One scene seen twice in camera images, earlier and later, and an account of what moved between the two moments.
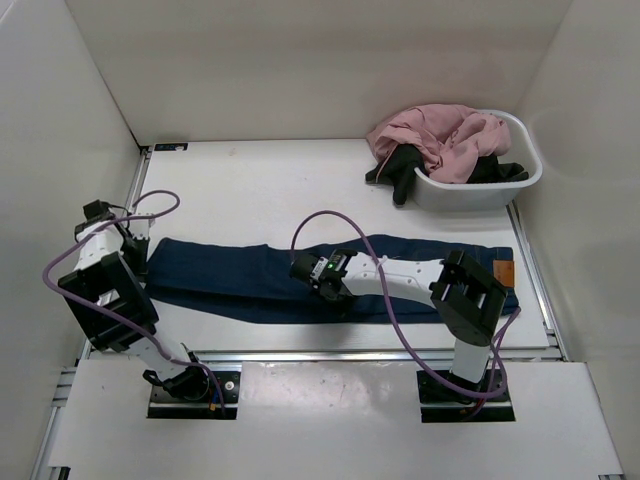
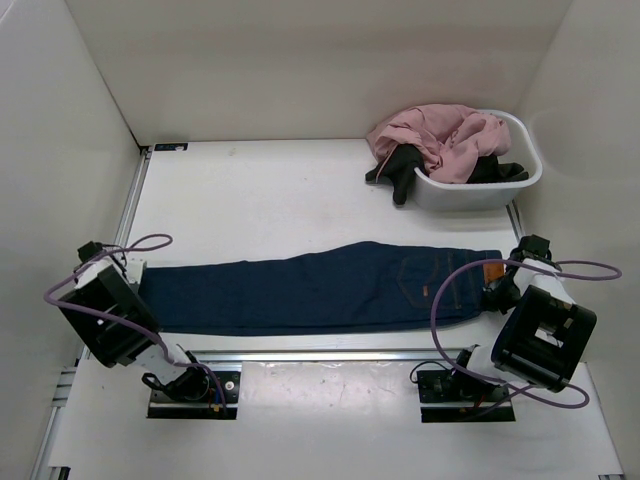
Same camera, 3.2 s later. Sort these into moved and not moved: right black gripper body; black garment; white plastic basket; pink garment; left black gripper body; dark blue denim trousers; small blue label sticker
Moved: dark blue denim trousers; right black gripper body; left black gripper body
Not moved: black garment; pink garment; white plastic basket; small blue label sticker
